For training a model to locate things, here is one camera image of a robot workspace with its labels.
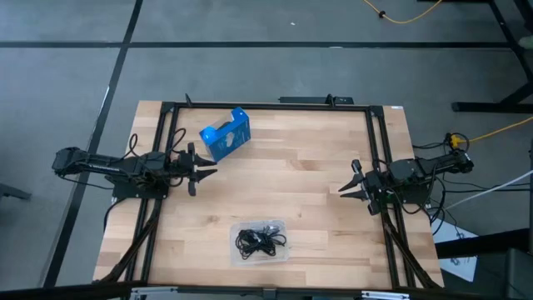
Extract yellow floor cable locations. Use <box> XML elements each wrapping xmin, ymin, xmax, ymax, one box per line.
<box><xmin>361</xmin><ymin>0</ymin><xmax>443</xmax><ymax>25</ymax></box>

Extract yellow extension cord with plug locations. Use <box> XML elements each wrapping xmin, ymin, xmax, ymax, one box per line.
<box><xmin>444</xmin><ymin>117</ymin><xmax>533</xmax><ymax>150</ymax></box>

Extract black bracket bar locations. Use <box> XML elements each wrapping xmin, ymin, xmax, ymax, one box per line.
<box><xmin>278</xmin><ymin>94</ymin><xmax>355</xmax><ymax>106</ymax></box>

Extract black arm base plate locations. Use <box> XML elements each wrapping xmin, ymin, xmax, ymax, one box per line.
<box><xmin>371</xmin><ymin>171</ymin><xmax>431</xmax><ymax>205</ymax></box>
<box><xmin>111</xmin><ymin>181</ymin><xmax>171</xmax><ymax>200</ymax></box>

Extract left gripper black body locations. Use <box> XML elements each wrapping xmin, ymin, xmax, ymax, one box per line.
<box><xmin>168</xmin><ymin>142</ymin><xmax>197</xmax><ymax>197</ymax></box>

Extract black floor power cables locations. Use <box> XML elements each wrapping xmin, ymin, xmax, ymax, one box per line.
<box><xmin>411</xmin><ymin>140</ymin><xmax>533</xmax><ymax>237</ymax></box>

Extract clear plastic container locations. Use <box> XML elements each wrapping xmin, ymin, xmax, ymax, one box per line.
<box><xmin>227</xmin><ymin>218</ymin><xmax>291</xmax><ymax>267</ymax></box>

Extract black aluminium table frame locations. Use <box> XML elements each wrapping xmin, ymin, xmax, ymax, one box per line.
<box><xmin>93</xmin><ymin>93</ymin><xmax>445</xmax><ymax>293</ymax></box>

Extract silver metal bracket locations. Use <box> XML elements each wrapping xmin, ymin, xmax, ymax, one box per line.
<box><xmin>361</xmin><ymin>290</ymin><xmax>411</xmax><ymax>300</ymax></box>
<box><xmin>129</xmin><ymin>286</ymin><xmax>179</xmax><ymax>300</ymax></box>

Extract black desk leg stand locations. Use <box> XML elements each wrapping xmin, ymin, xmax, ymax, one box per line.
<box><xmin>418</xmin><ymin>0</ymin><xmax>533</xmax><ymax>113</ymax></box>

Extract black floor beam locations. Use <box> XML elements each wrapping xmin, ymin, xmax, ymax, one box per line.
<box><xmin>435</xmin><ymin>227</ymin><xmax>531</xmax><ymax>259</ymax></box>

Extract grey floor object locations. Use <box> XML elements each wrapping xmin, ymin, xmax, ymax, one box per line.
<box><xmin>0</xmin><ymin>182</ymin><xmax>32</xmax><ymax>202</ymax></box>

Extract blue cardboard box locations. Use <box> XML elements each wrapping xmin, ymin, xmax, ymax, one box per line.
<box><xmin>198</xmin><ymin>106</ymin><xmax>252</xmax><ymax>163</ymax></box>

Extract white floor cable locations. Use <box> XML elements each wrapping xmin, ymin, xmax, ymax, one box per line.
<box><xmin>444</xmin><ymin>169</ymin><xmax>533</xmax><ymax>210</ymax></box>

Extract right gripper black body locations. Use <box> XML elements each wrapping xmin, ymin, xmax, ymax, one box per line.
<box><xmin>351</xmin><ymin>159</ymin><xmax>392</xmax><ymax>217</ymax></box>

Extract black rig crossbar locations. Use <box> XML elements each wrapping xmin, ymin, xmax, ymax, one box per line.
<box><xmin>0</xmin><ymin>281</ymin><xmax>533</xmax><ymax>300</ymax></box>

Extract thin black USB-C cable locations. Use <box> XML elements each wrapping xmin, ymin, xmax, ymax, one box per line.
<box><xmin>249</xmin><ymin>227</ymin><xmax>288</xmax><ymax>256</ymax></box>

